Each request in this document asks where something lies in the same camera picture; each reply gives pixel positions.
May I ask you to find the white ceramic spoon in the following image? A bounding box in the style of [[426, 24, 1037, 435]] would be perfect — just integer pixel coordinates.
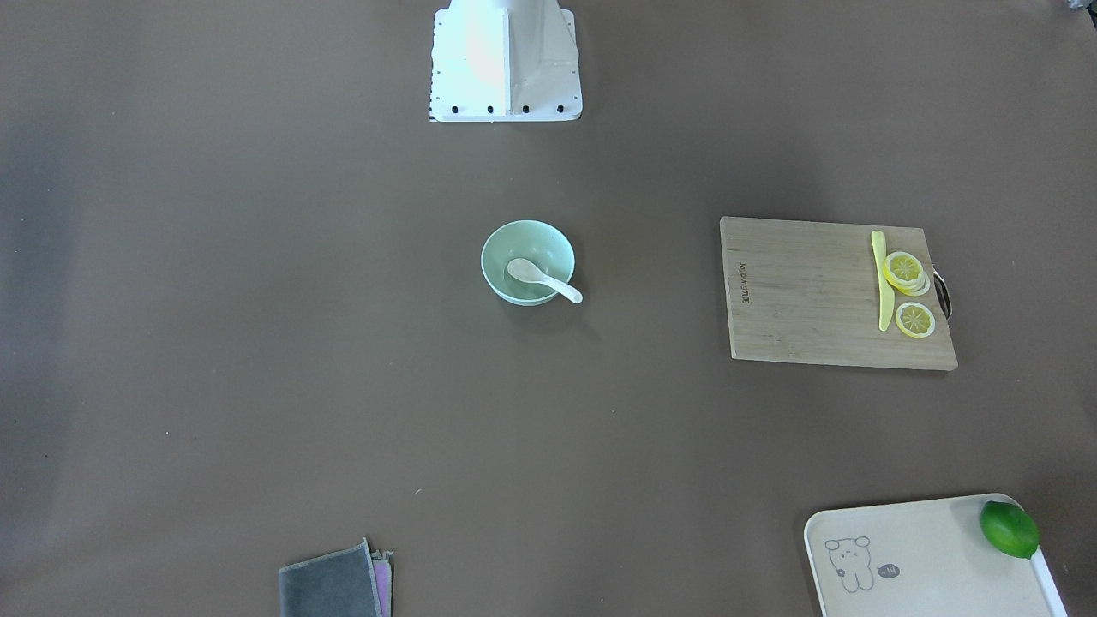
[[507, 258, 584, 304]]

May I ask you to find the light green bowl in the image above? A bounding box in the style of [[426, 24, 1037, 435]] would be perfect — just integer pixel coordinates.
[[479, 218, 576, 306]]

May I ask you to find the bamboo cutting board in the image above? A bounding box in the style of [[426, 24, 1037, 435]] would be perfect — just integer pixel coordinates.
[[719, 216, 957, 371]]

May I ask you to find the yellow plastic knife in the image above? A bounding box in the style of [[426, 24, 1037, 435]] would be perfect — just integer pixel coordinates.
[[871, 229, 895, 332]]

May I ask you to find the grey folded cloth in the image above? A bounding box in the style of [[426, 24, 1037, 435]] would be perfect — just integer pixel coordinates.
[[279, 538, 394, 616]]

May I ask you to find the single lemon slice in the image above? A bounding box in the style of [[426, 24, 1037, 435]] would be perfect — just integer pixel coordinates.
[[895, 302, 936, 339]]

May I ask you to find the cream rabbit tray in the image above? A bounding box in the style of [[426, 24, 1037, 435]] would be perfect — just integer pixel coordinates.
[[803, 493, 1066, 616]]

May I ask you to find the green lime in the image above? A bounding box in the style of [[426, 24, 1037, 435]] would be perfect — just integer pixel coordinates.
[[979, 500, 1041, 560]]

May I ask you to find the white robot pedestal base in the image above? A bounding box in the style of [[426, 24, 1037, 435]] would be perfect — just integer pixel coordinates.
[[429, 1, 584, 123]]

